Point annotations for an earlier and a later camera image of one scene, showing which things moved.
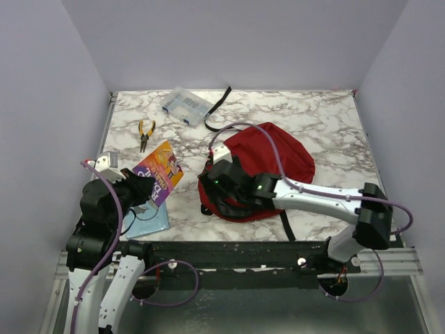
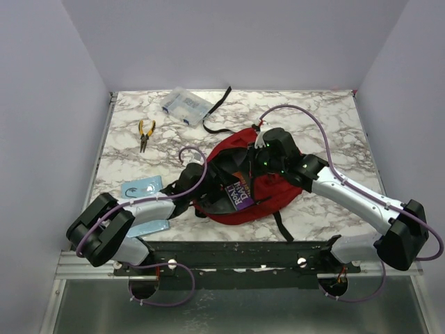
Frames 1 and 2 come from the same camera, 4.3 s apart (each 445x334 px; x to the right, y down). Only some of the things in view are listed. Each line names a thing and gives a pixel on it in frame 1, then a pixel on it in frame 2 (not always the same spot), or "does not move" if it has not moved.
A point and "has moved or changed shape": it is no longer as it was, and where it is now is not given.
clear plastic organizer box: (184, 106) does not move
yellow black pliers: (144, 138) does not move
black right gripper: (208, 184) to (259, 150)
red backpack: (258, 158) has moved or changed shape
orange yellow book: (163, 165) has moved or changed shape
